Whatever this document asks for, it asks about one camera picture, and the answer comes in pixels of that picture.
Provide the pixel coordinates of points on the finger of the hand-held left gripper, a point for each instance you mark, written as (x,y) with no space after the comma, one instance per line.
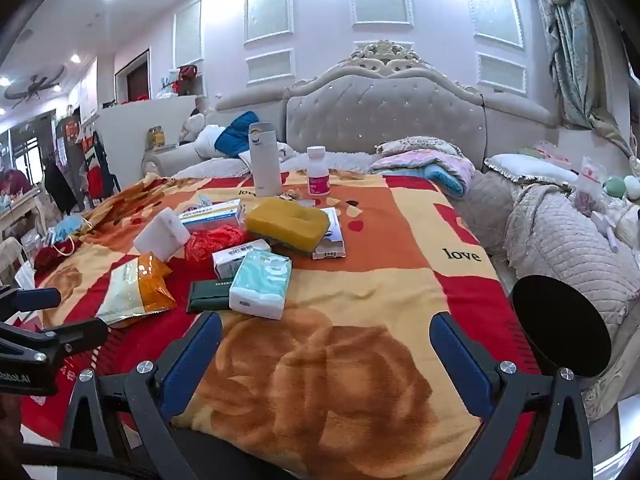
(80,335)
(37,299)

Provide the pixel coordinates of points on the black hanging jacket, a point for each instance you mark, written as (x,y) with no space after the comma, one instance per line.
(60,185)

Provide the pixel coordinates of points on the yellow jar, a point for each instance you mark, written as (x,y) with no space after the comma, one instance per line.
(156,137)

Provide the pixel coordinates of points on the flat white box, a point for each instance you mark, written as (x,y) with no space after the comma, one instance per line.
(334,246)

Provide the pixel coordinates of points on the floral beige cushion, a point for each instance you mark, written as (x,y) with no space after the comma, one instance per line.
(415,144)

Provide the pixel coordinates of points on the ceiling fan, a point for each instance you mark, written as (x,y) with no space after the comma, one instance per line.
(35,85)

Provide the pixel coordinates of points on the white foam block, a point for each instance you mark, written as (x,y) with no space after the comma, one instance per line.
(160,235)

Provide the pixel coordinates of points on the green patterned curtain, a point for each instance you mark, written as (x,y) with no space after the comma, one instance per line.
(570,60)

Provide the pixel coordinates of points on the white thermos bottle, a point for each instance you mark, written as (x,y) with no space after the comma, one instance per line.
(265,165)

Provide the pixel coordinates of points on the white soft pillow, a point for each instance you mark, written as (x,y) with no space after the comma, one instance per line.
(207,140)

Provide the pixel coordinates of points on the clear plastic wrapper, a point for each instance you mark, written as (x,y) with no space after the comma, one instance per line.
(295,197)

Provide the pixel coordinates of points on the blue jacket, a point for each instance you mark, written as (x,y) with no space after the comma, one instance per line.
(235,135)

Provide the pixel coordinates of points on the green white plush toy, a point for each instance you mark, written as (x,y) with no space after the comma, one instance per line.
(616,186)

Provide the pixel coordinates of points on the red orange printed blanket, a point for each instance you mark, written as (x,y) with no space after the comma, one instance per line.
(350,270)

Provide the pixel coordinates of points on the yellow sponge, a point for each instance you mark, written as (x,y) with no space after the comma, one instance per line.
(285,220)

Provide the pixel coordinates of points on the white pill bottle pink label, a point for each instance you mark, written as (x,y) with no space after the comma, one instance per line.
(318,175)

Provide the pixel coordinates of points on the teal tissue pack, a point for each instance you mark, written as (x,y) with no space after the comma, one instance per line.
(260,285)

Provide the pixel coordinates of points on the brown door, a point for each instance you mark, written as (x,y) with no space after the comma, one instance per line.
(137,77)

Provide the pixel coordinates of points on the beige quilted bedspread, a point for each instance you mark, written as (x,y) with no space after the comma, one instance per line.
(550,230)

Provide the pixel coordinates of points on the light blue folded blanket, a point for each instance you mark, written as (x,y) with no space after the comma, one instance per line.
(435,181)

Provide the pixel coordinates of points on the stack of folded blankets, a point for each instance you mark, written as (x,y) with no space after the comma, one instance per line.
(442,166)

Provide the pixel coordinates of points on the black round disc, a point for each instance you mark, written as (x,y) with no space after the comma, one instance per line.
(560,325)

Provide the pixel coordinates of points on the beige tufted headboard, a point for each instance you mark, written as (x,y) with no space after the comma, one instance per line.
(380,115)

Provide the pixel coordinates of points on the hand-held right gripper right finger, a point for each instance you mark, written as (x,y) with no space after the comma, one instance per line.
(457,360)

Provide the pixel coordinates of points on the blue face mask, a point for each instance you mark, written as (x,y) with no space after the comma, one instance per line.
(67,227)

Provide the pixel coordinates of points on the white barcode box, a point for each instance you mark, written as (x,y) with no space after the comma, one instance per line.
(235,257)

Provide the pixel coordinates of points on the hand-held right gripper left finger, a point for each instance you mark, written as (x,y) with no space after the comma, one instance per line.
(192,360)

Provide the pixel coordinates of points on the white ruffled pillow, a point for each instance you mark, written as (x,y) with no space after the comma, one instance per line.
(525,166)

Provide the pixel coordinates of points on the dark green pack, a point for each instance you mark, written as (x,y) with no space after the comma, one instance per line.
(207,295)

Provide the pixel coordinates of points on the orange white snack bag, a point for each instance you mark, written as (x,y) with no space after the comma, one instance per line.
(130,290)

